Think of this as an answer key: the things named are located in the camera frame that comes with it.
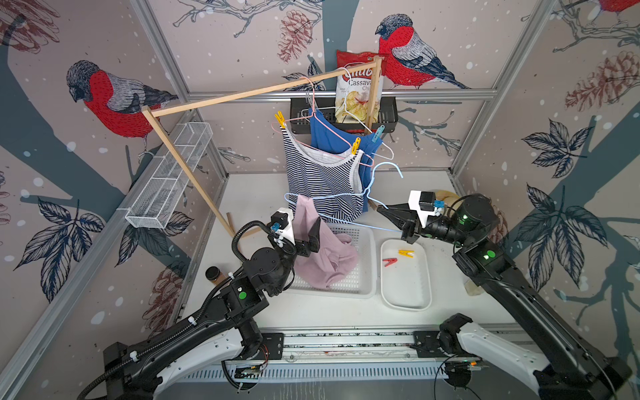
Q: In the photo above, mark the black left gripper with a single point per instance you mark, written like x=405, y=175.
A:
x=312, y=244

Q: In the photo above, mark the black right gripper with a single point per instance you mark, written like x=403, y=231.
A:
x=398, y=215

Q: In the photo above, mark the pink tank top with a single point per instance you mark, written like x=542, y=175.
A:
x=336, y=257

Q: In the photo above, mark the red clothespin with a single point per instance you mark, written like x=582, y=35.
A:
x=387, y=262

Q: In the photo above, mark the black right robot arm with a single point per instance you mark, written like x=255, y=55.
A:
x=566, y=366

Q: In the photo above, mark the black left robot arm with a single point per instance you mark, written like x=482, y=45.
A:
x=267, y=253

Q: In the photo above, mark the blue white striped tank top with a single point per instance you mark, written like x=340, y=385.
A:
x=313, y=172

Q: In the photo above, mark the white plastic tray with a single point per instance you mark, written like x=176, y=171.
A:
x=406, y=285

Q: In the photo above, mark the yellow bowl with buns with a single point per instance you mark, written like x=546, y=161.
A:
x=444, y=200

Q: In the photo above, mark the white perforated plastic basket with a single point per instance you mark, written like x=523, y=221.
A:
x=361, y=282

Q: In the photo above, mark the yellow clothespin striped top right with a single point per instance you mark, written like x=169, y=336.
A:
x=355, y=147

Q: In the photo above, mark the yellow clothespin striped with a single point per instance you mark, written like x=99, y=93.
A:
x=281, y=119
x=355, y=147

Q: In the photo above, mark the small black-lid jar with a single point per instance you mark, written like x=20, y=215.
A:
x=472, y=289

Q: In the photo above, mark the teal clothespin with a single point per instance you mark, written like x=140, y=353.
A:
x=378, y=134

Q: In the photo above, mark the yellow clothespin striped top left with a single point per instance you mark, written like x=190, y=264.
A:
x=281, y=119

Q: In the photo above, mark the cassava chips bag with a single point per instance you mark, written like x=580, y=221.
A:
x=356, y=91

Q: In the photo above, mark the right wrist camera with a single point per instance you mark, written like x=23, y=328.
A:
x=425, y=205

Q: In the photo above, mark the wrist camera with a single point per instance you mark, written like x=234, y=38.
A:
x=425, y=205
x=281, y=225

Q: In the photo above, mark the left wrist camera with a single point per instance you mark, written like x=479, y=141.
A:
x=281, y=225

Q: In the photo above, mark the white wire hanger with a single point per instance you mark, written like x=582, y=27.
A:
x=376, y=69

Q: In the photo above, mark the pink wire hanger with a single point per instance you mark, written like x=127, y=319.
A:
x=320, y=128

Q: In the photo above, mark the black wall basket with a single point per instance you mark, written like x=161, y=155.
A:
x=299, y=107

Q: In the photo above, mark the white wire wall basket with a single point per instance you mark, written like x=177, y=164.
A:
x=161, y=194

